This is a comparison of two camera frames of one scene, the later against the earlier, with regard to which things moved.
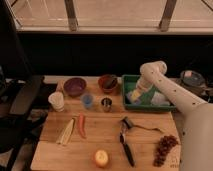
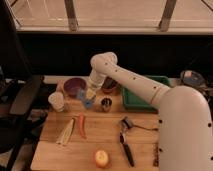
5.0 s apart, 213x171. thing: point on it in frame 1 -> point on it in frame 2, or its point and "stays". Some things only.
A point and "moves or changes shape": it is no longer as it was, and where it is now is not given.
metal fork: x=148 y=129 stays
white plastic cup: x=56 y=99 stays
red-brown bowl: x=107 y=82 stays
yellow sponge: x=135 y=94 moves or changes shape
